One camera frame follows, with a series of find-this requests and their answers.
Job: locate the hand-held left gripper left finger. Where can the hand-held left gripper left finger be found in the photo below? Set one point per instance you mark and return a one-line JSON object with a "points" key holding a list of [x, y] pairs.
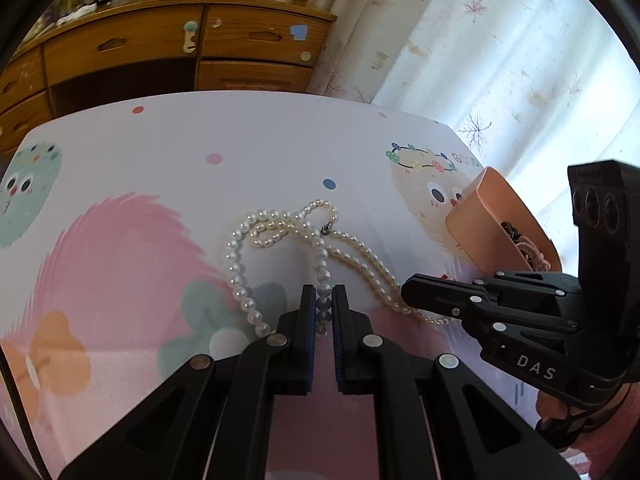
{"points": [[311, 340]]}

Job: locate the pink cardboard box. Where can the pink cardboard box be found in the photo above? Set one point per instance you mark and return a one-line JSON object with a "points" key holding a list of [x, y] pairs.
{"points": [[480, 220]]}

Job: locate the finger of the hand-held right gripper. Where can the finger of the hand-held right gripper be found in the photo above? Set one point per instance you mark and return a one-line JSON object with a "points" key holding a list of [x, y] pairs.
{"points": [[540, 350], [440, 292]]}

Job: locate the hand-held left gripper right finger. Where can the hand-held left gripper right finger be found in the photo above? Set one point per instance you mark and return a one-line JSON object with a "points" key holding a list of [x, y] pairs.
{"points": [[336, 340]]}

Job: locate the white glove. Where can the white glove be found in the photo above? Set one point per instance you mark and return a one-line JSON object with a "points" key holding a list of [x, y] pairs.
{"points": [[77, 13]]}

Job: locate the wooden desk with drawers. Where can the wooden desk with drawers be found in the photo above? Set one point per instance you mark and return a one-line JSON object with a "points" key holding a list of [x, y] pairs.
{"points": [[150, 45]]}

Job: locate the white drawer safety lock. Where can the white drawer safety lock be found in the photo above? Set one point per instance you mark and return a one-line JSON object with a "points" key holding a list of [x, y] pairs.
{"points": [[190, 37]]}

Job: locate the white leaf print curtain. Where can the white leaf print curtain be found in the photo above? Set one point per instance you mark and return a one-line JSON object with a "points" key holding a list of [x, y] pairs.
{"points": [[500, 60]]}

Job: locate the person's right hand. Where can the person's right hand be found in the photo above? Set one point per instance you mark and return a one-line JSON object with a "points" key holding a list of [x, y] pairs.
{"points": [[552, 405]]}

